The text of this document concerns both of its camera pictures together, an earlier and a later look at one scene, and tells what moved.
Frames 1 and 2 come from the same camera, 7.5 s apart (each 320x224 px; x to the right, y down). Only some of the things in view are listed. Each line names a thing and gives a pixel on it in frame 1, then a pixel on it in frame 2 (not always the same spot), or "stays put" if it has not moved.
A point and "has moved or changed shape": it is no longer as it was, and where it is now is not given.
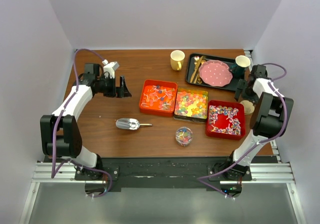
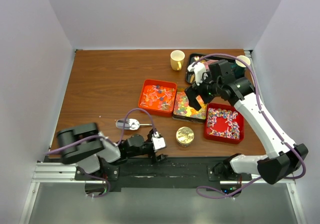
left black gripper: (123, 90) → (155, 158)
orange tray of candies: (158, 97) stays put
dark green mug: (242, 62) stays put
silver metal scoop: (129, 124) stays put
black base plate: (160, 174) stays put
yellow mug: (177, 57) stays put
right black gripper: (242, 85) → (194, 90)
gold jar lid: (249, 106) has moved or changed shape
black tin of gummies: (191, 105) stays put
